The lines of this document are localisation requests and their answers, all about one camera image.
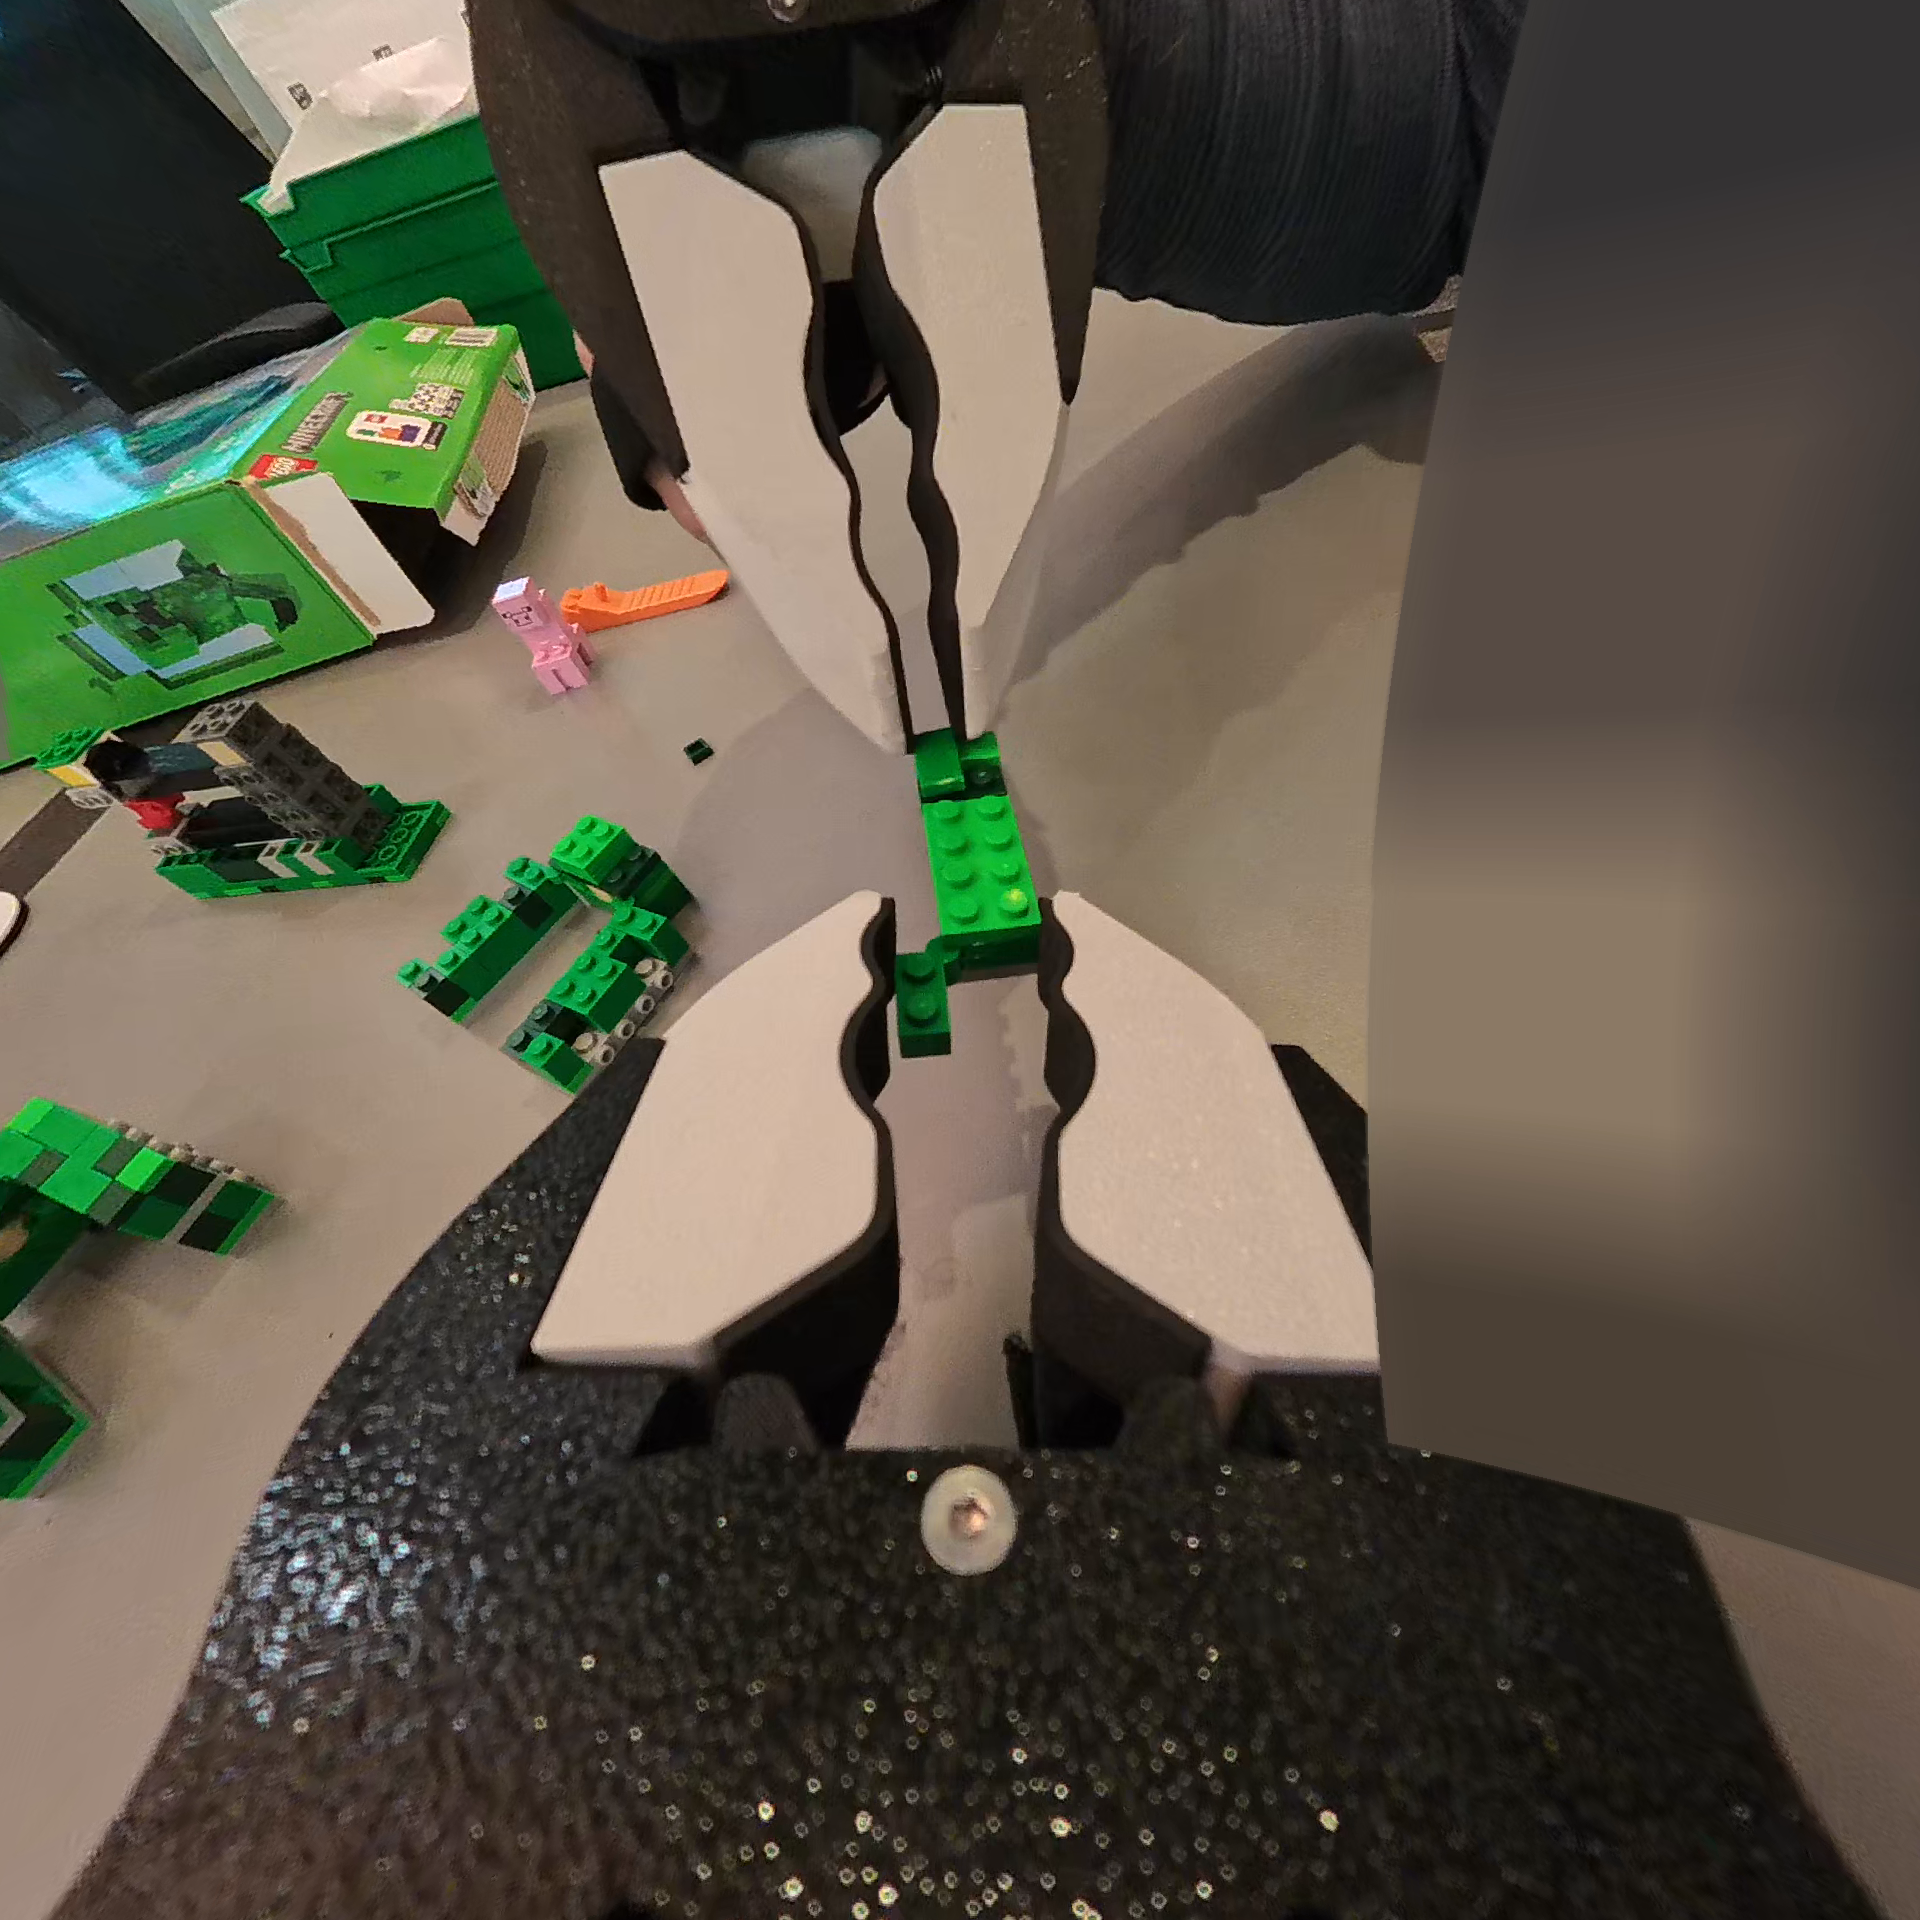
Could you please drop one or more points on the green and grey brick assembly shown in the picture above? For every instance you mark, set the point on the green and grey brick assembly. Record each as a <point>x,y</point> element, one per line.
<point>983,885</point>

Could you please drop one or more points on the pink brick pig figure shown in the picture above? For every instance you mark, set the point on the pink brick pig figure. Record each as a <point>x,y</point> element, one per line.
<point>542,638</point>

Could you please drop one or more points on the crumpled white paper sheets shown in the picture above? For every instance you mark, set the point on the crumpled white paper sheets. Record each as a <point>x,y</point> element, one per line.
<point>374,91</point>

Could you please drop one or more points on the grey desk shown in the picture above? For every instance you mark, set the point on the grey desk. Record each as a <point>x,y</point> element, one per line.
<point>1230,525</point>

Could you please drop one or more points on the person's right hand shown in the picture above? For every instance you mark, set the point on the person's right hand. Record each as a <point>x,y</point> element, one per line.
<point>678,503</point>

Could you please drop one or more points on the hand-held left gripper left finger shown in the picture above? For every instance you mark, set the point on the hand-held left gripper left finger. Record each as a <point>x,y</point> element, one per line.
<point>721,1170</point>

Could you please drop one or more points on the green checkered brick assembly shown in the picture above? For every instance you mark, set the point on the green checkered brick assembly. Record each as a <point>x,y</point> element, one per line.
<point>135,1184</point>

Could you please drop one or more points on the green toy set box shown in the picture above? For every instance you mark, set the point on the green toy set box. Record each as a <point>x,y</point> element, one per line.
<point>164,615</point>

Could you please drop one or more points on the green u-shaped brick assembly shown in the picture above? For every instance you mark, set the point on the green u-shaped brick assembly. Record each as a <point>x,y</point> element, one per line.
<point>601,975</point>

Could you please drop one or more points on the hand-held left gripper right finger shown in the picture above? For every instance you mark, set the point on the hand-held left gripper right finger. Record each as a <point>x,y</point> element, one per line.
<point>1200,1184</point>

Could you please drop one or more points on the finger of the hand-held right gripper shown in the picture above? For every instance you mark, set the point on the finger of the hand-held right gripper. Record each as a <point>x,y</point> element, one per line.
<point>991,330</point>
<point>735,390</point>

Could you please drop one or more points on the person's right forearm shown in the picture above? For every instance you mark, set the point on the person's right forearm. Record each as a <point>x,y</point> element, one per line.
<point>1275,150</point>

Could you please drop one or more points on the white rounded pad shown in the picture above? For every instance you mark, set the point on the white rounded pad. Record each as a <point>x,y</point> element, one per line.
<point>10,923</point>

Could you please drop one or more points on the orange brick separator tool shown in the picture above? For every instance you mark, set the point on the orange brick separator tool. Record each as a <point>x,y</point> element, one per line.
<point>645,600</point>

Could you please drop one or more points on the black office chair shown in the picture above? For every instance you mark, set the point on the black office chair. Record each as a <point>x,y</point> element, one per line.
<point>105,181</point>

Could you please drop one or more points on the grey tower brick assembly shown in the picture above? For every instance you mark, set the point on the grey tower brick assembly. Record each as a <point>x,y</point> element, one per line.
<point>285,824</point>

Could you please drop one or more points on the green stacked storage bins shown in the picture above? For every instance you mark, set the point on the green stacked storage bins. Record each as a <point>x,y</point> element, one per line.
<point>421,255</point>

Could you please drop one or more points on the green dark striped brick assembly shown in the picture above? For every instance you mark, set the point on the green dark striped brick assembly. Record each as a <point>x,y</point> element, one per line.
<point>38,1418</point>

